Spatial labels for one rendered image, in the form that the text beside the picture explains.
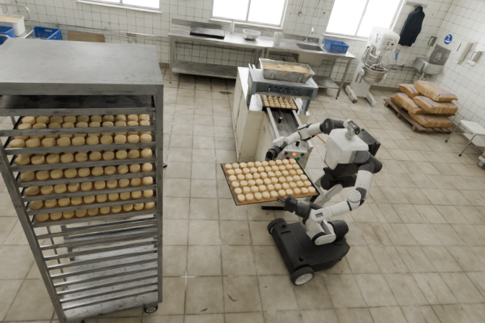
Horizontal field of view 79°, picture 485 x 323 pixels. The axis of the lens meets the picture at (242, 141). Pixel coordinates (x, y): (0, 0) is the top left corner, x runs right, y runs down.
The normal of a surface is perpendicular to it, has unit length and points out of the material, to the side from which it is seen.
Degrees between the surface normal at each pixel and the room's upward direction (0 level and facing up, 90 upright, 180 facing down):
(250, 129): 90
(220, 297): 0
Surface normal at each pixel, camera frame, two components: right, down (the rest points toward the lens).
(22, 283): 0.15, -0.82
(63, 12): 0.11, 0.57
